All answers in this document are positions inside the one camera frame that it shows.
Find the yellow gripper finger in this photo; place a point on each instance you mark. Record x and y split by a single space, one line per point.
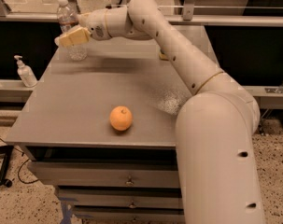
75 36

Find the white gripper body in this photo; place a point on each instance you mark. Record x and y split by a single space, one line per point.
95 24

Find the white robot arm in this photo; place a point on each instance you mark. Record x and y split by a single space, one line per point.
215 158

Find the white pump dispenser bottle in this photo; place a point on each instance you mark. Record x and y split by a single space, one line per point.
25 72

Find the green and yellow sponge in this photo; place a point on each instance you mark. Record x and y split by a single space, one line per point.
163 56

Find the grey metal railing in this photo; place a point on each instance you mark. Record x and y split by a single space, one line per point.
202 12

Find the orange fruit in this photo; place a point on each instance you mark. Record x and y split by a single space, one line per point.
121 118

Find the grey drawer cabinet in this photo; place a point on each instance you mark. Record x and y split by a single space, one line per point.
66 118

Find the black chair leg with caster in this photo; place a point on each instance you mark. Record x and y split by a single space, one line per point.
5 154

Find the top grey drawer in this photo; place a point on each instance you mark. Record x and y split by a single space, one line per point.
105 175

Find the grey drawer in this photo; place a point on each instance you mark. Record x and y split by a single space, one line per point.
127 214
105 175
132 198

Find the middle grey drawer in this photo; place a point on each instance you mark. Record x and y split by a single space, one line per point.
132 198

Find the bottom grey drawer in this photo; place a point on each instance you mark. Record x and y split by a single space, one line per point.
127 214

